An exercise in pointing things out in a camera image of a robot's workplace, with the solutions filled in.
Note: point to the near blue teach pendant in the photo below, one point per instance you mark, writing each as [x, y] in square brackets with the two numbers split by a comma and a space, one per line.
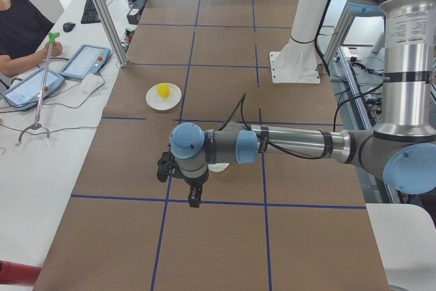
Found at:
[25, 94]

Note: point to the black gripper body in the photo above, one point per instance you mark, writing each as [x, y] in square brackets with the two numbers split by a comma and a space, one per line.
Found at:
[195, 182]

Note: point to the white plate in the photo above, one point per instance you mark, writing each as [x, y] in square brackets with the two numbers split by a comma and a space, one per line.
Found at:
[156, 102]

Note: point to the black box on table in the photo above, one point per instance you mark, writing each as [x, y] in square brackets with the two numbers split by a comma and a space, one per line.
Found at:
[133, 16]

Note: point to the red cylinder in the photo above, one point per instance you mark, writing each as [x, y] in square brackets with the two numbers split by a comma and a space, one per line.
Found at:
[16, 274]

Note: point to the white camera pillar with base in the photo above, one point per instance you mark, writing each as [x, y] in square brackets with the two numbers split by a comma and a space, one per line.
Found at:
[297, 61]

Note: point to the blue teach pendant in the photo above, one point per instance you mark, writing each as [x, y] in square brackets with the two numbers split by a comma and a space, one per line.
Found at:
[88, 59]
[25, 94]

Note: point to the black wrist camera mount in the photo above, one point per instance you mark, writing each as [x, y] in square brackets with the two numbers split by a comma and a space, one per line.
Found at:
[166, 166]

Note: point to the metal reacher grabber tool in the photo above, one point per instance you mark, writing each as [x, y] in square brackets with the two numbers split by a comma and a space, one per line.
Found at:
[36, 124]

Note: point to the white bowl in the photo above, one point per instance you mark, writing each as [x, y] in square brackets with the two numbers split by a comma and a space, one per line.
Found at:
[218, 167]

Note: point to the black keyboard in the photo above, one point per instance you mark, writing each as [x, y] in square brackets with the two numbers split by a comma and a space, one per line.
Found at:
[90, 14]

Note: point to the far blue teach pendant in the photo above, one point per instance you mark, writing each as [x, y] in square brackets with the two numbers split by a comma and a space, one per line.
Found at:
[88, 59]

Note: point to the yellow lemon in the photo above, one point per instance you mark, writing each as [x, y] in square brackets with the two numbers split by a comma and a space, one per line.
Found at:
[163, 90]

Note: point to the aluminium frame post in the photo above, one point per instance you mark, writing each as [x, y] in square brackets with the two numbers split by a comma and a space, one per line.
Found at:
[110, 31]

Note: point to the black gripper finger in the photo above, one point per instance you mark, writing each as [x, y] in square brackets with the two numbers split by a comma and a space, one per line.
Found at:
[193, 197]
[198, 196]

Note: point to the person in black shirt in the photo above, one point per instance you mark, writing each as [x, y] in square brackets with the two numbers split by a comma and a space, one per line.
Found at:
[23, 29]

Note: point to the black computer mouse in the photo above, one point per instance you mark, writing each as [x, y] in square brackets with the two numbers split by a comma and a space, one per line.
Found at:
[68, 26]

